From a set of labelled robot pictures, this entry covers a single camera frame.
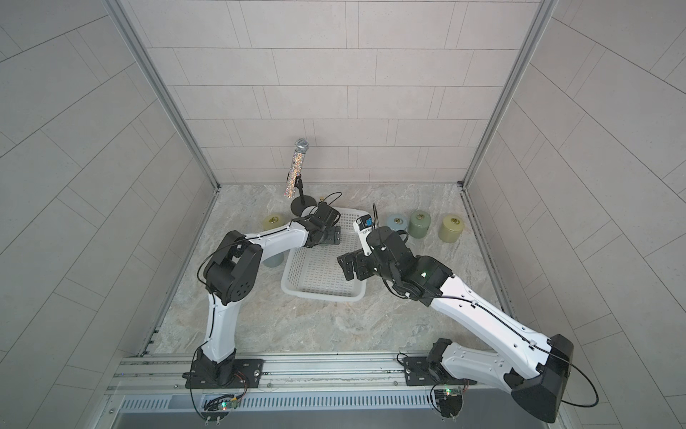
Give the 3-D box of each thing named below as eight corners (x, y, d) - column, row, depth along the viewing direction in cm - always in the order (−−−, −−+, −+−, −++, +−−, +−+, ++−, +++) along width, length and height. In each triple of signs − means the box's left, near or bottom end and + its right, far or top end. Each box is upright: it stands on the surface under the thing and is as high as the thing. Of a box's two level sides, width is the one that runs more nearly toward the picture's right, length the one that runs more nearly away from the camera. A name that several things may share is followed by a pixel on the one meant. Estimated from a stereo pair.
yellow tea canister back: (439, 242, 100) (446, 229, 93) (436, 228, 104) (442, 214, 98) (458, 242, 100) (466, 229, 93) (454, 228, 104) (461, 214, 98)
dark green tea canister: (409, 238, 101) (412, 226, 95) (406, 222, 105) (409, 210, 99) (428, 238, 101) (433, 226, 95) (425, 222, 105) (430, 210, 99)
